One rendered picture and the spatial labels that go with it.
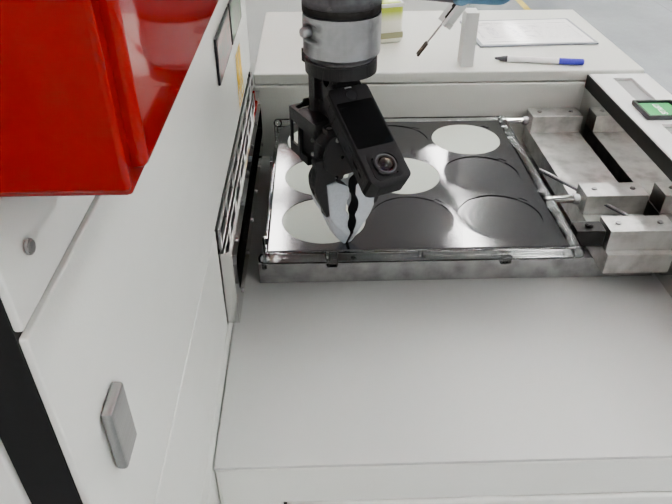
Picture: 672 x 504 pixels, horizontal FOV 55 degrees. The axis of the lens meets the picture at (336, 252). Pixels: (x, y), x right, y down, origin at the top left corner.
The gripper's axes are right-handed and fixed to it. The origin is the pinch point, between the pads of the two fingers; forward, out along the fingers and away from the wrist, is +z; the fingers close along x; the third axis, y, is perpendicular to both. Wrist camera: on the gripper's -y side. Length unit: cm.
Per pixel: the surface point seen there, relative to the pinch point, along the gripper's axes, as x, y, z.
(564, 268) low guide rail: -25.8, -9.9, 7.8
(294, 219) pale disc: 3.0, 8.0, 1.3
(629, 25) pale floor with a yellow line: -368, 241, 92
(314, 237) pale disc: 2.7, 3.3, 1.3
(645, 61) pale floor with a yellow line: -317, 186, 92
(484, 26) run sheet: -52, 40, -5
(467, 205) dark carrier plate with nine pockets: -17.4, 0.2, 1.4
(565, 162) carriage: -39.8, 4.9, 3.3
